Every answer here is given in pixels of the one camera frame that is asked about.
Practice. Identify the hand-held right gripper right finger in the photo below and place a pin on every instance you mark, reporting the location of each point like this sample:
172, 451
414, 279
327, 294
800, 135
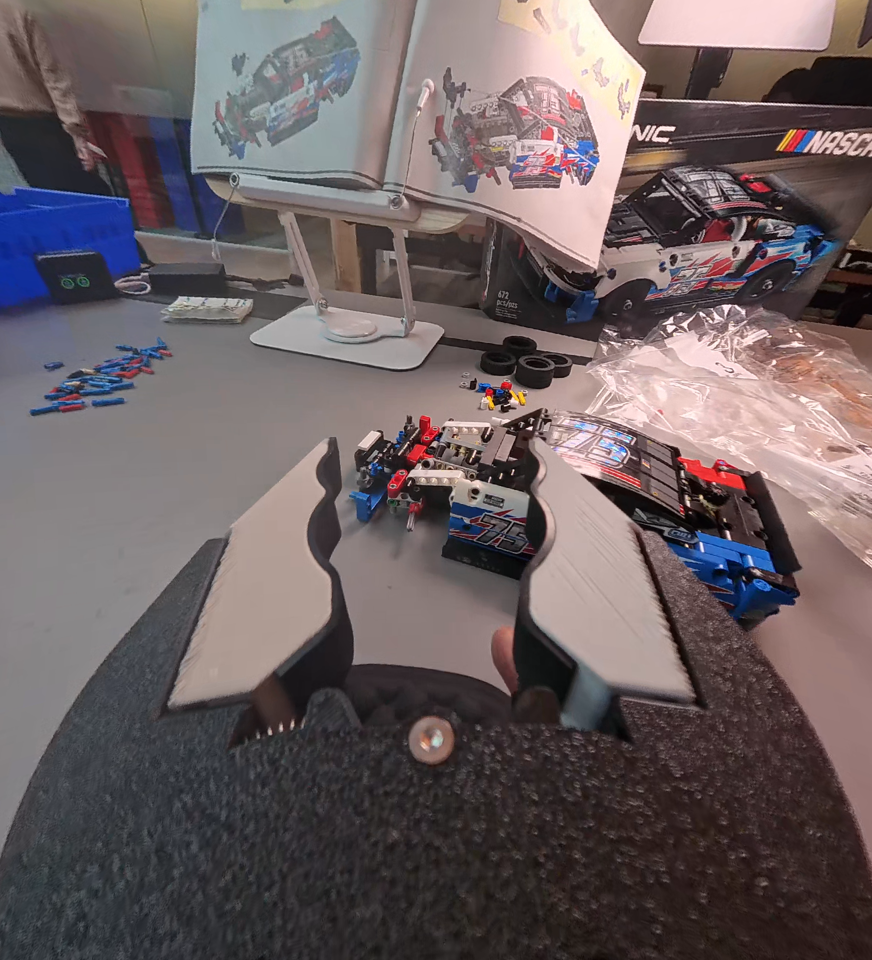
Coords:
608, 615

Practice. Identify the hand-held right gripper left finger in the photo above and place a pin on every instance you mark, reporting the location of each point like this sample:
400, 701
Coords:
256, 600

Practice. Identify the brick-built toy race car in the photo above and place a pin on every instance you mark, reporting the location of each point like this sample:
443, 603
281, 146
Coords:
481, 480

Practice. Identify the white book stand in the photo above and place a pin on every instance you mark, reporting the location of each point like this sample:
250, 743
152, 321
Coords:
346, 330

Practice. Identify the toy car instruction booklet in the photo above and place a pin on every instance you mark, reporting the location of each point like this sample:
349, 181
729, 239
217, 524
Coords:
481, 112

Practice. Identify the grey desk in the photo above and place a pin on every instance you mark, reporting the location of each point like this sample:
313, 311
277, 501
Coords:
143, 487

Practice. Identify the person's right hand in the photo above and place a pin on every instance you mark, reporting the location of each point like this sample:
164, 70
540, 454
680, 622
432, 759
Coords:
505, 660

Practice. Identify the pile of small mixed bricks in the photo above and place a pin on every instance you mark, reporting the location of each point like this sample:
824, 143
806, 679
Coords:
496, 394

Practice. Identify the black toy tyre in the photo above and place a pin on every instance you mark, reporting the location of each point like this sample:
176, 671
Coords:
497, 364
520, 345
535, 373
559, 365

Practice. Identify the pile of blue red pins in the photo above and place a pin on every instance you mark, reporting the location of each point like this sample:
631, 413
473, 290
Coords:
98, 379

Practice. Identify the clear plastic bag pile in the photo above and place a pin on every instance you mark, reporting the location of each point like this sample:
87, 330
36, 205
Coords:
765, 390

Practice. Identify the stack of printed sheets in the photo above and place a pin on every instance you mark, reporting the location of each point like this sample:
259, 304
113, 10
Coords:
207, 310

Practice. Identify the black power adapter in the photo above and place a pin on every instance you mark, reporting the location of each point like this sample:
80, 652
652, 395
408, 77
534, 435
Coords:
187, 279

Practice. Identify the black device with green lights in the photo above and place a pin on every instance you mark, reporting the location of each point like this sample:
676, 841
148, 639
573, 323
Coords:
76, 277

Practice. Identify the toy car box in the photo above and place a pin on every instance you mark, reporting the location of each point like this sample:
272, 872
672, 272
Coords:
743, 225

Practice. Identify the blue plastic bin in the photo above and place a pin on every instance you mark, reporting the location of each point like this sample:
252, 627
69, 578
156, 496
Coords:
23, 232

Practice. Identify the row of red blue binders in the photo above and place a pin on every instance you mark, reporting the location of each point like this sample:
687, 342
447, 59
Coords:
151, 172

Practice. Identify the white lamp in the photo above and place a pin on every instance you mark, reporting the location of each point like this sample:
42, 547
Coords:
735, 22

